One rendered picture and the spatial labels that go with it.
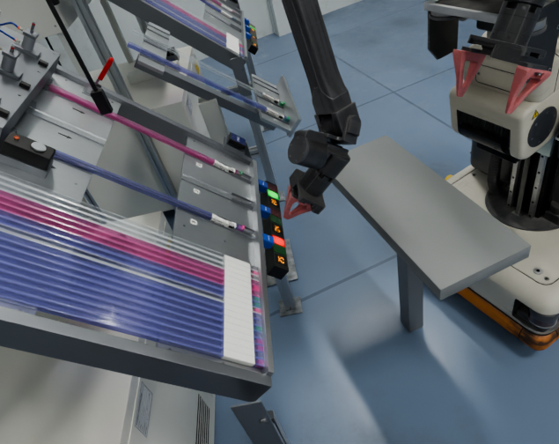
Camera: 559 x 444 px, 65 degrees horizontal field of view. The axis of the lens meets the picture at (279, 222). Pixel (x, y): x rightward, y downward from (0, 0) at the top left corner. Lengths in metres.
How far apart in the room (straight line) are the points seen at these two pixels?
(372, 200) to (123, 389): 0.77
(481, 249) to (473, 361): 0.60
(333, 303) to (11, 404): 1.11
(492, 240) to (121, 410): 0.89
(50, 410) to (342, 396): 0.88
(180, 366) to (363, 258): 1.29
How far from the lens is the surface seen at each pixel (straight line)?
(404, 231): 1.15
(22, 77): 1.04
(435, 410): 1.55
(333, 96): 0.89
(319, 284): 1.84
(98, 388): 1.07
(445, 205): 1.22
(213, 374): 0.75
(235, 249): 0.97
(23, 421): 1.14
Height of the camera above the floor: 1.41
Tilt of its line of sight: 41 degrees down
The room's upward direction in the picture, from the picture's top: 16 degrees counter-clockwise
